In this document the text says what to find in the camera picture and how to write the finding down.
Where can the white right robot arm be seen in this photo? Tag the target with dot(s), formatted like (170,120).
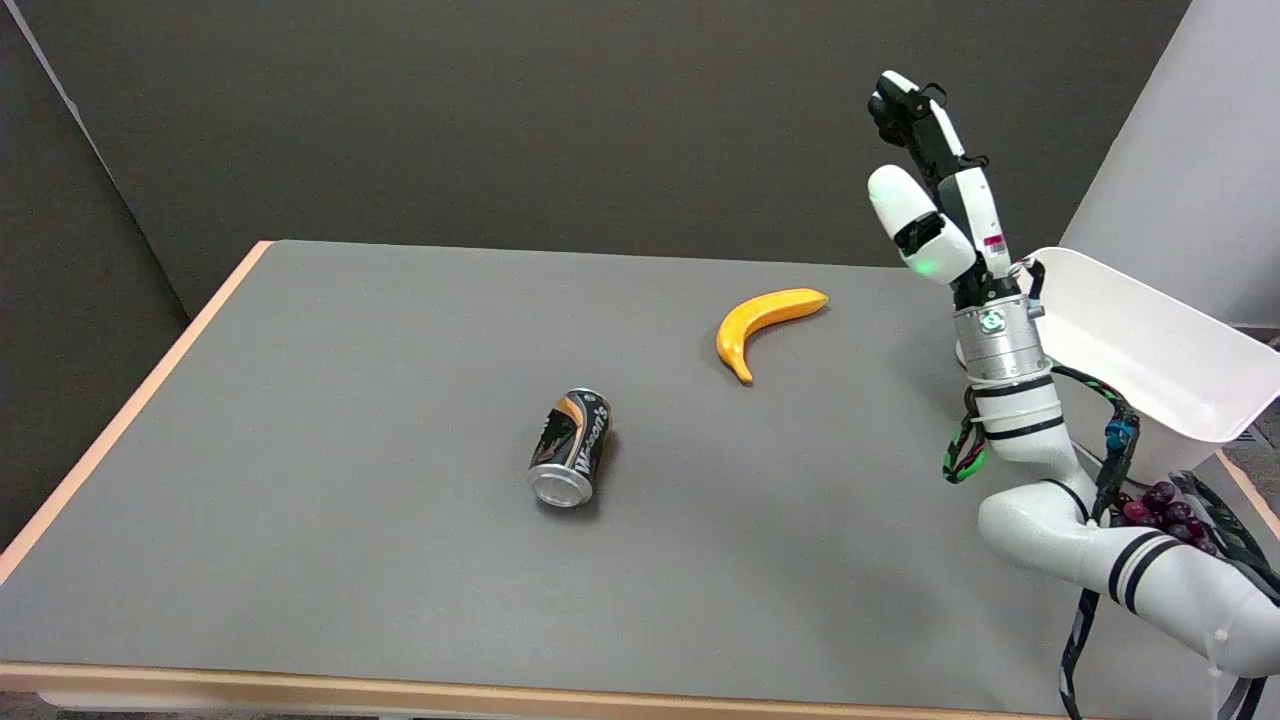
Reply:
(1060,500)

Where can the black soda can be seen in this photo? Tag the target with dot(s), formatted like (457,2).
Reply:
(571,446)

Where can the yellow banana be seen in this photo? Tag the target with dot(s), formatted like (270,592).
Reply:
(757,322)

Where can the white plastic bin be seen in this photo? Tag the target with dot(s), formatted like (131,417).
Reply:
(1140,350)

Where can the purple grape bunch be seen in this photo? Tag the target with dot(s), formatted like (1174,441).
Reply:
(1163,508)

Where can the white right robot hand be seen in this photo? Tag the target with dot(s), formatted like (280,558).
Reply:
(935,215)

